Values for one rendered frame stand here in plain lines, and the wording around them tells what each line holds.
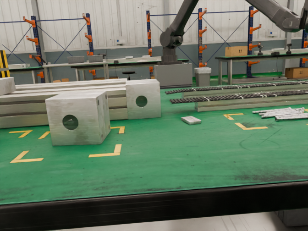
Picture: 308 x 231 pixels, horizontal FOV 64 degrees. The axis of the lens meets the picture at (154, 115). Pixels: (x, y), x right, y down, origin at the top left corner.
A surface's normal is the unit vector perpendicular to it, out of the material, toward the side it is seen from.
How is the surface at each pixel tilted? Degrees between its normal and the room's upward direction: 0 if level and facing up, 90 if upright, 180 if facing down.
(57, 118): 90
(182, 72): 90
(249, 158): 0
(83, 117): 90
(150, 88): 90
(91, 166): 0
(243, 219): 0
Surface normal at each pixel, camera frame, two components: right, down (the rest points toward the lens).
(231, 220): -0.05, -0.97
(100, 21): 0.06, 0.24
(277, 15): -0.71, 0.15
